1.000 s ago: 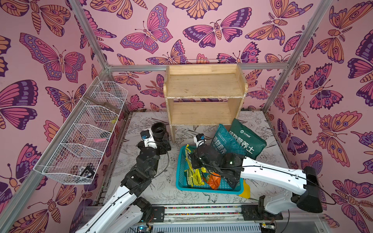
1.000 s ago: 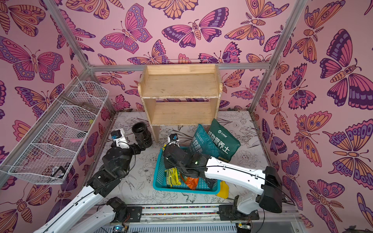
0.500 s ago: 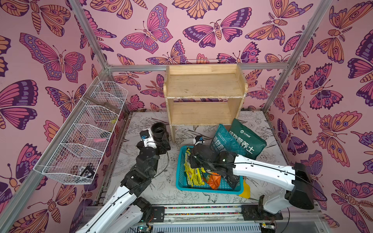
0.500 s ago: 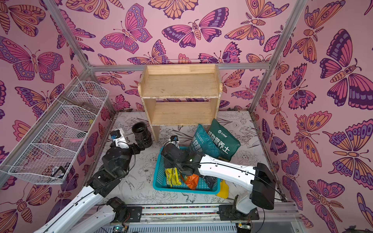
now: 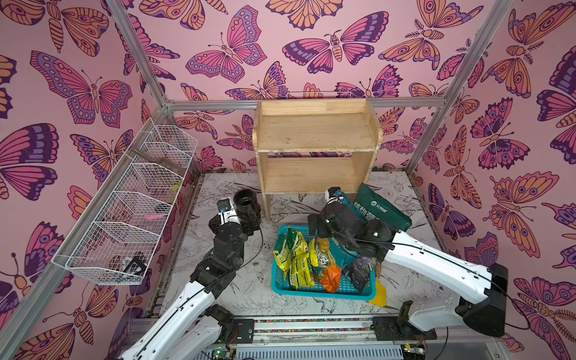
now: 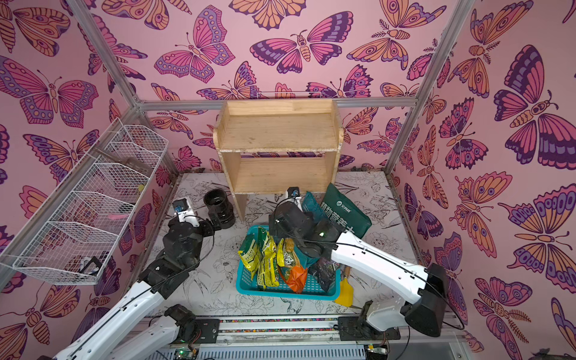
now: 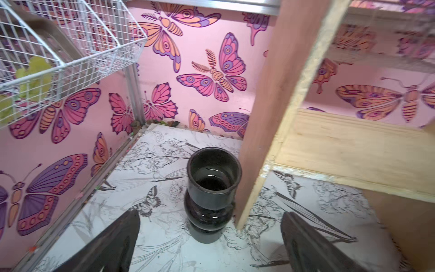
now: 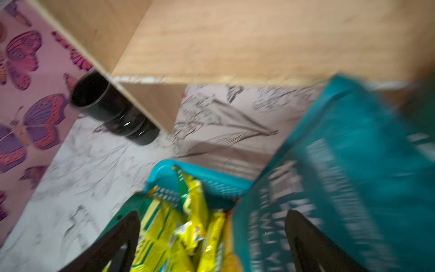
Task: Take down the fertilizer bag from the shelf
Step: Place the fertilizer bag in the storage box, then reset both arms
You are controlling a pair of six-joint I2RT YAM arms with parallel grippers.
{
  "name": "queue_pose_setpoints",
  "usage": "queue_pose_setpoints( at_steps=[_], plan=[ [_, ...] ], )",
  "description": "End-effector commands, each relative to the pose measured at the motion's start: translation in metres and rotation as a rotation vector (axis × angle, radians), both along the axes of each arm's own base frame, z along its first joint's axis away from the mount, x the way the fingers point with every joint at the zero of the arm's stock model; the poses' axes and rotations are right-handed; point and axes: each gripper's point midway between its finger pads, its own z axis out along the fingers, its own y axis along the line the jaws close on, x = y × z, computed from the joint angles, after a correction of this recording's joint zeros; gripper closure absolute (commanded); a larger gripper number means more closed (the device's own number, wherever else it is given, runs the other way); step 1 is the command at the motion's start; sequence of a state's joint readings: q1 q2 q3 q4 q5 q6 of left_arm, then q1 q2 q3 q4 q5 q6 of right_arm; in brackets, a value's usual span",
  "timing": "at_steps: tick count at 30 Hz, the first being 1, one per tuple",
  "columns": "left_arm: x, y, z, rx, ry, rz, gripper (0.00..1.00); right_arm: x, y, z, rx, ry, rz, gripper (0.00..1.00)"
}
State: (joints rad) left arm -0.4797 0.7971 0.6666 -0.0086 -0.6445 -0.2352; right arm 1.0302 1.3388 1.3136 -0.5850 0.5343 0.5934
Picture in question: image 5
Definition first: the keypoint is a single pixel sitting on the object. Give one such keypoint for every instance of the aluminium frame post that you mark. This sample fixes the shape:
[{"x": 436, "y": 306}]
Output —
[{"x": 124, "y": 23}]

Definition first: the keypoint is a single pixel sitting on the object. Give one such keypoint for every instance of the teal plastic basket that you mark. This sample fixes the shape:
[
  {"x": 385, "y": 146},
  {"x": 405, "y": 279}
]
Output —
[{"x": 357, "y": 281}]

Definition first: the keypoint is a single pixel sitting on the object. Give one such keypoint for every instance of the white wire basket rack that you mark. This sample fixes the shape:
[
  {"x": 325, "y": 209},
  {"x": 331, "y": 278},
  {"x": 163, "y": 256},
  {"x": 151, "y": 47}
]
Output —
[{"x": 116, "y": 237}]

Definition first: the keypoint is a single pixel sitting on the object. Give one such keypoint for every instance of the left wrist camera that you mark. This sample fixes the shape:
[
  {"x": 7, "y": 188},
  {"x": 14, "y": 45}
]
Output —
[{"x": 227, "y": 212}]

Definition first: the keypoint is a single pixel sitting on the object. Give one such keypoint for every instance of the yellow fertilizer bag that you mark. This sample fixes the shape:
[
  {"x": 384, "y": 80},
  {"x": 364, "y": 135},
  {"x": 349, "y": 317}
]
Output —
[
  {"x": 283, "y": 254},
  {"x": 300, "y": 273}
]

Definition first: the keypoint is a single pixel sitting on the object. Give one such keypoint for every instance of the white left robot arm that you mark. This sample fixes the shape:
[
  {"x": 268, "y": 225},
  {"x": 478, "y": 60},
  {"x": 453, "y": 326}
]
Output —
[{"x": 194, "y": 321}]

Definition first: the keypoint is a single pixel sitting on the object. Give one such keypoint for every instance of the teal orange soil bag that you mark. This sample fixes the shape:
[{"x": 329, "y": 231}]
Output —
[{"x": 328, "y": 256}]

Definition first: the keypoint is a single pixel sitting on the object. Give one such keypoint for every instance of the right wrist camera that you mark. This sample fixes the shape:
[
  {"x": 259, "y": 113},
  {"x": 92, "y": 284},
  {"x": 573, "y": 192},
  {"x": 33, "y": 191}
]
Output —
[{"x": 333, "y": 195}]

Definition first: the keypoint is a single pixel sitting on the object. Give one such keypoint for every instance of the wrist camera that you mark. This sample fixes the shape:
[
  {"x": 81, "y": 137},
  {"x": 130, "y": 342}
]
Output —
[
  {"x": 227, "y": 212},
  {"x": 333, "y": 195}
]

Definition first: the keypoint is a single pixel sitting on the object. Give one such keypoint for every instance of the wooden two-tier shelf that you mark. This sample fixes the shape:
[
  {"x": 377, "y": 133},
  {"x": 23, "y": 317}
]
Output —
[{"x": 308, "y": 146}]

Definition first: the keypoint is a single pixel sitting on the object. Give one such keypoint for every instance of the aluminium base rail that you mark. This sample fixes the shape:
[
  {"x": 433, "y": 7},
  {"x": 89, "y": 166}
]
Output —
[{"x": 317, "y": 337}]

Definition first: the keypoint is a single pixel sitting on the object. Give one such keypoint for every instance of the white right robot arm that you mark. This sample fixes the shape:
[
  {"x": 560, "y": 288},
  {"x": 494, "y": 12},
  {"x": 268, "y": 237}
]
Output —
[{"x": 480, "y": 292}]

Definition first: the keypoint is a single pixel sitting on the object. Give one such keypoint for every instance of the dark green soil bag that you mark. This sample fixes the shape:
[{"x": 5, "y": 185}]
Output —
[{"x": 382, "y": 211}]

